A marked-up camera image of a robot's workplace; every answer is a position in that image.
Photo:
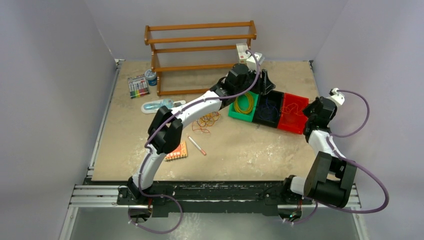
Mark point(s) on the black plastic bin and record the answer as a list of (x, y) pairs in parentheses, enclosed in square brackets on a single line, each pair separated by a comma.
[(268, 109)]

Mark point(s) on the marker pen set pack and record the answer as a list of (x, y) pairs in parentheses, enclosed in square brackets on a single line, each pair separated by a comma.
[(138, 86)]

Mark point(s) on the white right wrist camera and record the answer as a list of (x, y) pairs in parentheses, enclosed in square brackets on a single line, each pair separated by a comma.
[(337, 96)]

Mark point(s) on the white cardboard box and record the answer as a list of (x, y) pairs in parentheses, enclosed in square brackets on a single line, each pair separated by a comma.
[(242, 52)]

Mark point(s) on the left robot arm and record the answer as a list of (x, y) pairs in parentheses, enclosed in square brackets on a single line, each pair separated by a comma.
[(165, 130)]

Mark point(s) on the blue toothbrush blister pack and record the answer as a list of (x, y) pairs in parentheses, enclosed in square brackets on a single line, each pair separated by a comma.
[(152, 107)]

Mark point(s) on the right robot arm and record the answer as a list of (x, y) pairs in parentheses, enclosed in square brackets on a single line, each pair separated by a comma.
[(330, 178)]

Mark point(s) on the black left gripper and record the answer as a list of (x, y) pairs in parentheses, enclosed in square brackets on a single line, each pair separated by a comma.
[(263, 85)]

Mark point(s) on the red plastic bin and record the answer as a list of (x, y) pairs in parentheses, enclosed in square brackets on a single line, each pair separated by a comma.
[(292, 118)]

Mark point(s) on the orange snack packet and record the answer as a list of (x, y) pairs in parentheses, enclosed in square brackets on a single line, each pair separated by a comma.
[(180, 152)]

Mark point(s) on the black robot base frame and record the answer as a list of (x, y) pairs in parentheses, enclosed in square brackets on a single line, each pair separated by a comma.
[(269, 198)]

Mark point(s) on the green plastic bin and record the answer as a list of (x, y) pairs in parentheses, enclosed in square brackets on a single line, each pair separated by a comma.
[(244, 107)]

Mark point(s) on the blue round tin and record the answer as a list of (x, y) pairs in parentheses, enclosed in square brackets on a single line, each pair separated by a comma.
[(151, 77)]

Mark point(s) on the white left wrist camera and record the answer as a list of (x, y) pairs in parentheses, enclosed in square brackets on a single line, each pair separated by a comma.
[(255, 60)]

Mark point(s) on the red marker pen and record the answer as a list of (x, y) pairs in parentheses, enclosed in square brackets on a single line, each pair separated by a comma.
[(196, 146)]

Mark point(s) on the wooden shelf rack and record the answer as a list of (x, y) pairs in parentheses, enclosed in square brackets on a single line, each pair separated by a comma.
[(156, 66)]

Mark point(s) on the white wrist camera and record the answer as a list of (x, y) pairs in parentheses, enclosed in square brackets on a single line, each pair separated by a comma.
[(255, 60), (337, 96)]

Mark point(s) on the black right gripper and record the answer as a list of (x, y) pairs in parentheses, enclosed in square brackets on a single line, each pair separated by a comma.
[(306, 110)]

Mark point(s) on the aluminium rail frame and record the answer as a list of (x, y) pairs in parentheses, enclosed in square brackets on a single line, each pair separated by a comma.
[(85, 196)]

